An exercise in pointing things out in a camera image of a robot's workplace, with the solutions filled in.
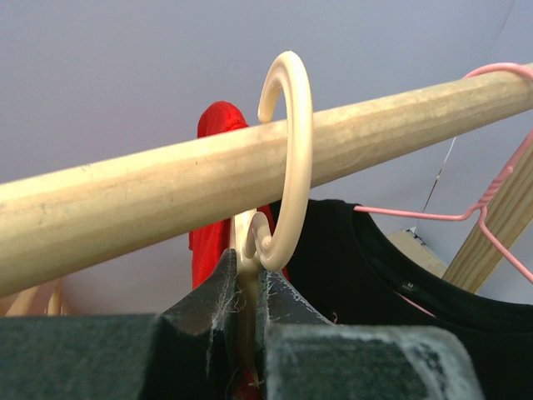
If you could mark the wooden clothes rack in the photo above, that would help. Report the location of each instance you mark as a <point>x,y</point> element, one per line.
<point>62,222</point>

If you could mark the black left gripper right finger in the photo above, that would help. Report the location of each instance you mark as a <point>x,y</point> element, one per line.
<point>302,355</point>

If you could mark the pink plastic file organizer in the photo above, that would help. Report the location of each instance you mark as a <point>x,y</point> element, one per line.
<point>45,299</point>

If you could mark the pink wire hanger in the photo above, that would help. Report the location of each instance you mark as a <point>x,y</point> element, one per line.
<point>505,212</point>

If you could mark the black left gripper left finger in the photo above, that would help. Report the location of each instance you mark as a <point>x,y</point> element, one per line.
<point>186,352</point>

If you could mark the black t shirt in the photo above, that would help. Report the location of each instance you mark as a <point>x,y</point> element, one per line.
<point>348,270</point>

